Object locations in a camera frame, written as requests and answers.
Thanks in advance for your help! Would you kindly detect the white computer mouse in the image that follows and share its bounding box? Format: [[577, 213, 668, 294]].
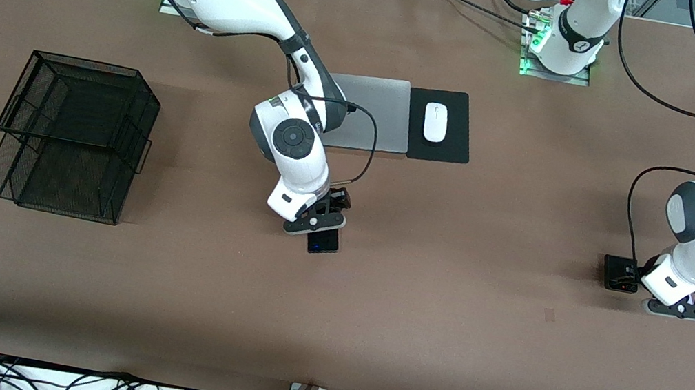
[[420, 101, 451, 145]]

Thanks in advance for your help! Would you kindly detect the long black smartphone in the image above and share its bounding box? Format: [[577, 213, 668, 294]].
[[305, 225, 343, 258]]

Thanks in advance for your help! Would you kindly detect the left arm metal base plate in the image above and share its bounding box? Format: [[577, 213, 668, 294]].
[[517, 48, 594, 88]]

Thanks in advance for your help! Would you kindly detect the black mouse pad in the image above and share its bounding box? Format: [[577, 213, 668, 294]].
[[400, 84, 480, 169]]

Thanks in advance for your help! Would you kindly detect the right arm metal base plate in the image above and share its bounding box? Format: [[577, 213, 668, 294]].
[[159, 0, 201, 20]]

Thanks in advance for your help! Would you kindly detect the black wire mesh organizer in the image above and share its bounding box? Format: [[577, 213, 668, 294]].
[[0, 45, 167, 231]]

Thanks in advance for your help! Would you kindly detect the square black flip phone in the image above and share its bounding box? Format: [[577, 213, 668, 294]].
[[599, 254, 643, 295]]

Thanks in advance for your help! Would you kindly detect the silver closed laptop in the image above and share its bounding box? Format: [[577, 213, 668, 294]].
[[315, 68, 419, 161]]

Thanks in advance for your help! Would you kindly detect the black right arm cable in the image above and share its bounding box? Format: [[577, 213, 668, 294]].
[[107, 0, 400, 194]]

